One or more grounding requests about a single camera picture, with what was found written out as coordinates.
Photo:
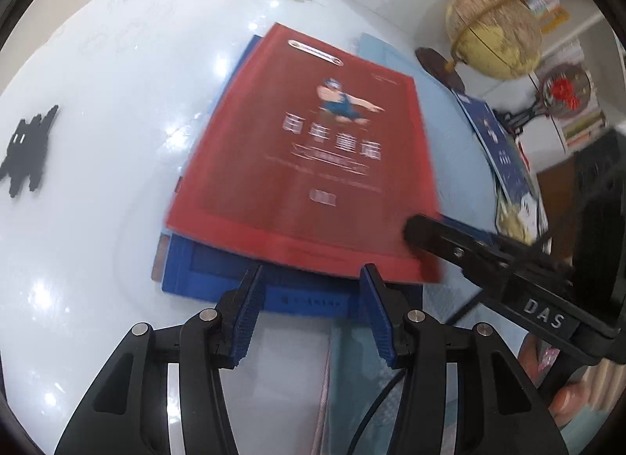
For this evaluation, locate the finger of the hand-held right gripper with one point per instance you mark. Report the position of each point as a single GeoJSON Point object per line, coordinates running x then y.
{"type": "Point", "coordinates": [455, 249]}

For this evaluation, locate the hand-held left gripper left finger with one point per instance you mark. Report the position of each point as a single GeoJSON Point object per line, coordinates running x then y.
{"type": "Point", "coordinates": [247, 318]}

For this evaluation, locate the round embroidered fan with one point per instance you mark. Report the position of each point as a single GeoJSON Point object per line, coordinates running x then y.
{"type": "Point", "coordinates": [562, 90]}

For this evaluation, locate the yellow desk globe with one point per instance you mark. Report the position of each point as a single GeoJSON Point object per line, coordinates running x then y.
{"type": "Point", "coordinates": [489, 19]}

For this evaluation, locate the blue eagle cover book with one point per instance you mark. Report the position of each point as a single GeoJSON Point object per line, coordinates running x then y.
{"type": "Point", "coordinates": [503, 156]}

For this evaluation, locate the blue paperback book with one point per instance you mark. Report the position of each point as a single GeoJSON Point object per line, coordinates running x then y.
{"type": "Point", "coordinates": [293, 296]}

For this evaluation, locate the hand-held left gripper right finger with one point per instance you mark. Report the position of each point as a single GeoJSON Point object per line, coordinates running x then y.
{"type": "Point", "coordinates": [381, 318]}

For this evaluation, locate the light blue mat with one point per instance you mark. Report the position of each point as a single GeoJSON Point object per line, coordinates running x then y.
{"type": "Point", "coordinates": [440, 132]}

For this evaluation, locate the red paperback book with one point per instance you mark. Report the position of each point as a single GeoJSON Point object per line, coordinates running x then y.
{"type": "Point", "coordinates": [303, 166]}

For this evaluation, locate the person's right hand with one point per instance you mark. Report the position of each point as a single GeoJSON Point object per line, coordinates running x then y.
{"type": "Point", "coordinates": [572, 401]}

